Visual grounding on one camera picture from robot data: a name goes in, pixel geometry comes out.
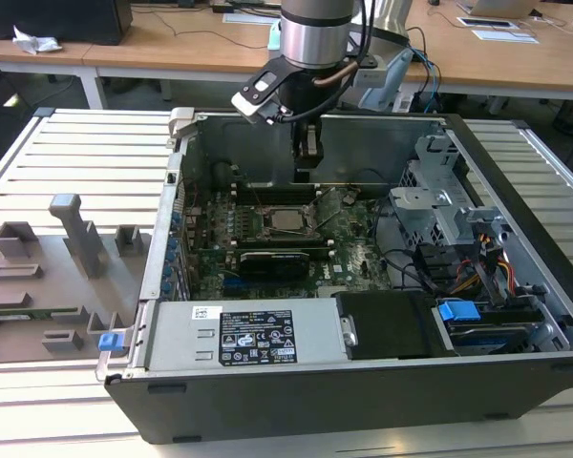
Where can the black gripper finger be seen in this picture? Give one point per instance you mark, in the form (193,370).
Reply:
(310,143)

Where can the silver square CPU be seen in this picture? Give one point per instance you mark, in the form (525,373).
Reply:
(286,218)

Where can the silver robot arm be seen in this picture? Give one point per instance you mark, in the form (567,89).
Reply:
(315,38)

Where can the black RAM slot bank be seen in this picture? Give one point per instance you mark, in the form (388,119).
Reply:
(277,195)
(282,245)

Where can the black CPU socket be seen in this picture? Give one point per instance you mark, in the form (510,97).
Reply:
(267,224)

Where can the silver coin cell battery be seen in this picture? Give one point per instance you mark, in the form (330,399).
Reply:
(349,196)

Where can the pale green box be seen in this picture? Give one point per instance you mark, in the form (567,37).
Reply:
(275,35)

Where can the pale blue teach pendant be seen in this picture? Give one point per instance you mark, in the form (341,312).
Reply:
(387,88)

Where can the white paper sheet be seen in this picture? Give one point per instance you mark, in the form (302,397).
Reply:
(248,19)
(506,36)

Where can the white plug box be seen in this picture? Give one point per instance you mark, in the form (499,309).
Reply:
(404,102)

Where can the black graphics card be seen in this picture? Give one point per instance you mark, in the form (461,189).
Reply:
(274,264)

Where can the silver metal drive cage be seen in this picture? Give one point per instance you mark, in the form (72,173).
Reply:
(425,210)

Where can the green motherboard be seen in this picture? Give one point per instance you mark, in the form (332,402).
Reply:
(358,267)

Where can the black plastic shroud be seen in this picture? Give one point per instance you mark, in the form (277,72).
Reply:
(387,324)

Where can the silver laptop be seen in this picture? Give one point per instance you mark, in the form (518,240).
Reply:
(496,6)

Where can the hard disk in blue carrier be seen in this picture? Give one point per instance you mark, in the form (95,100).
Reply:
(458,311)

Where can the grey power supply with label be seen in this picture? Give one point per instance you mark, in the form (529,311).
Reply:
(181,334)

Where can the black open PC case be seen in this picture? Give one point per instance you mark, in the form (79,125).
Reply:
(315,405)

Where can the black computer tower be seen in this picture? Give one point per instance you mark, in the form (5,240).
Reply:
(52,19)

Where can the crumpled white paper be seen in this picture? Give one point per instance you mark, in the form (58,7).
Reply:
(33,42)

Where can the blue case latch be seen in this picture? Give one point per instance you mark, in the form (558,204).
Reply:
(111,343)

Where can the grey parts rack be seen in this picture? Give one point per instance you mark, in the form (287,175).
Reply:
(52,291)

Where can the green RAM stick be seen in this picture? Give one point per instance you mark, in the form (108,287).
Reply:
(28,315)

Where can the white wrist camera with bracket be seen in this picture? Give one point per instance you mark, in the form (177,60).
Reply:
(253,100)

